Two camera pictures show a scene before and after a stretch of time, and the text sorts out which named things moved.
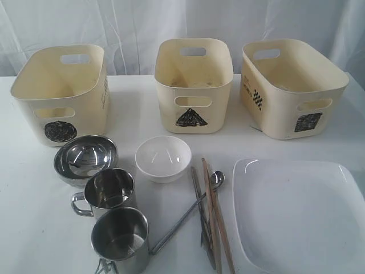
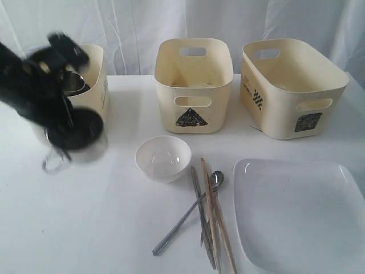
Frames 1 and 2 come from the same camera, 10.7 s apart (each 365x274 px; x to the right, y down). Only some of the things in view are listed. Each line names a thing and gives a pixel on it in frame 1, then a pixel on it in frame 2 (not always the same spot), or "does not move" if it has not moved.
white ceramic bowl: x=162 y=159 does not move
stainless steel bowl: x=79 y=157 to x=74 y=84
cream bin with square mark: x=291 y=91 does not move
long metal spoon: x=218 y=179 does not move
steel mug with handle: x=105 y=189 to x=56 y=156
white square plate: x=298 y=217 does not move
